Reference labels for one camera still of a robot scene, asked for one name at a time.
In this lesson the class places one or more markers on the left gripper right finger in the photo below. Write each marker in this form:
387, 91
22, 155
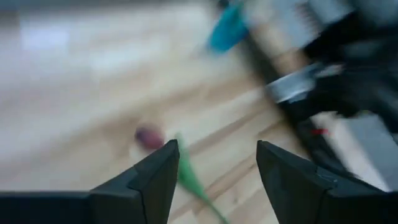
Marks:
311, 202

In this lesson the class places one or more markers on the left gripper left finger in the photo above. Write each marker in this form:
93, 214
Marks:
124, 205

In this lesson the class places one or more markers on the red tulip with long stem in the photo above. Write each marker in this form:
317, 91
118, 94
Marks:
149, 137

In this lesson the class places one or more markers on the blue glass vase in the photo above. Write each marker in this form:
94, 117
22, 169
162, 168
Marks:
228, 31

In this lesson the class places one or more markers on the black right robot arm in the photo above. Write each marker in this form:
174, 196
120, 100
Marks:
357, 77

